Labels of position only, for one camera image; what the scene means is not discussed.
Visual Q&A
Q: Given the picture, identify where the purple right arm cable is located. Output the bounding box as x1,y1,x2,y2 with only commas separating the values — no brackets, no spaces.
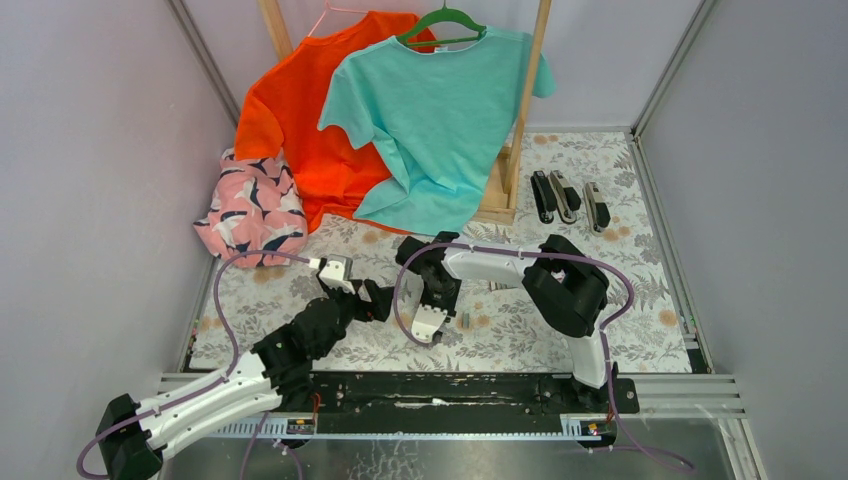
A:
392,241,697,475

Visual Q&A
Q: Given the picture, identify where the wooden rack post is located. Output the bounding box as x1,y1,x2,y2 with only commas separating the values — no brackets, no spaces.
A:
502,0,553,195
257,0,294,61

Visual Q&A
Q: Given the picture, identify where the wooden rack left post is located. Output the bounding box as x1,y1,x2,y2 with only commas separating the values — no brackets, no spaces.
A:
257,0,294,61

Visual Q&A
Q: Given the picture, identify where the wooden rack right post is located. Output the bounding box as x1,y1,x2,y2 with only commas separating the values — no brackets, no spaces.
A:
502,0,553,195

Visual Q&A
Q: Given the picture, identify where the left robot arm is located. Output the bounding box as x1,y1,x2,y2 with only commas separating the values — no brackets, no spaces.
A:
96,280,393,479

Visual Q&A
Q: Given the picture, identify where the pink clothes hanger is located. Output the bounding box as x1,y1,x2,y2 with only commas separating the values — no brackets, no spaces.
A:
307,0,368,37

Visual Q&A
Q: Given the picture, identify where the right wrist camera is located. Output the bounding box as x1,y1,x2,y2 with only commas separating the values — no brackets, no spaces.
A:
410,303,456,344

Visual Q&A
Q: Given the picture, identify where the wooden rack base tray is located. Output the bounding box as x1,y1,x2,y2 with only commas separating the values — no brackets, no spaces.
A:
472,145,520,225

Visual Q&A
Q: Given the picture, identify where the teal t-shirt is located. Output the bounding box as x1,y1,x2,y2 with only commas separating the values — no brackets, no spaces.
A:
318,26,533,235

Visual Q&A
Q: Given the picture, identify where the pink bird-pattern cloth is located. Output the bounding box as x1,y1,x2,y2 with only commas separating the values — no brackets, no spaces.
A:
193,148,308,268

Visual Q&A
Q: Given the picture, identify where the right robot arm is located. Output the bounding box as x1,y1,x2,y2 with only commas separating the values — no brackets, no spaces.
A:
395,232,614,412

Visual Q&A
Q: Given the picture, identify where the beige and black stapler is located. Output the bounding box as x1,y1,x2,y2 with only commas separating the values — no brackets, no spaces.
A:
548,170,582,224

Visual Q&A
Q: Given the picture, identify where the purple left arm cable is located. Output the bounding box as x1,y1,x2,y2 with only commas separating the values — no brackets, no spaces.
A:
76,250,319,480

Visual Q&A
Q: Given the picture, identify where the green clothes hanger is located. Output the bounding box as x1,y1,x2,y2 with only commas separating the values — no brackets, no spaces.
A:
396,1,487,49

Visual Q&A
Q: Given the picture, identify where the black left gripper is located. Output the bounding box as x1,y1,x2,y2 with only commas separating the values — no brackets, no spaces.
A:
316,281,396,361

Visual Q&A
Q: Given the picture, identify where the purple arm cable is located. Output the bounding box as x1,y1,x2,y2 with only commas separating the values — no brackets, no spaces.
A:
392,241,697,475
76,250,319,480

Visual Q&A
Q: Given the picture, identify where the orange t-shirt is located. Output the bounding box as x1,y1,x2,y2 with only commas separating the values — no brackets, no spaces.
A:
234,11,419,231

